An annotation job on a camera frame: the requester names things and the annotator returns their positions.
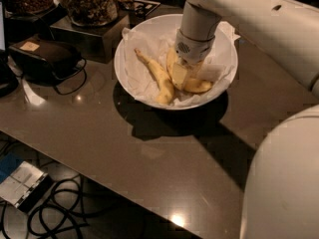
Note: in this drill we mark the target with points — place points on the black monitor stand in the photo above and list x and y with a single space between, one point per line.
8 80

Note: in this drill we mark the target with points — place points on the glass jar of granola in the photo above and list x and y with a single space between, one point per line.
91 13

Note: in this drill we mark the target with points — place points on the yellow banana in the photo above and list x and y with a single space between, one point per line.
166 89
192 85

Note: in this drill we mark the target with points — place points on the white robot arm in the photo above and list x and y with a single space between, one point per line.
281 195

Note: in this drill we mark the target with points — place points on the blue object on floor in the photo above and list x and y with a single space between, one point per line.
8 164

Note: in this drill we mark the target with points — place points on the white paper liner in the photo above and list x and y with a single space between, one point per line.
139 70

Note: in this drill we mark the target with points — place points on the white box on floor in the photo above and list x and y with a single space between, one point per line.
25 186

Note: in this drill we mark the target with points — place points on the black handheld device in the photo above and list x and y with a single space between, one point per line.
46 62

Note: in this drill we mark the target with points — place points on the black tray in background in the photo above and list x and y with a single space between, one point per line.
140 8

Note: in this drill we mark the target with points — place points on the dark metal scale base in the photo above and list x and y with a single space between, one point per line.
96 43

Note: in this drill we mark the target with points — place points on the white round bowl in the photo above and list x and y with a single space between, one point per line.
149 27

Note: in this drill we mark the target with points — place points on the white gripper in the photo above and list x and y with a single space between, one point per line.
195 50

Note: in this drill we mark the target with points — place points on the dark base under cereal jar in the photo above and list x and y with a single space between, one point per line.
21 27

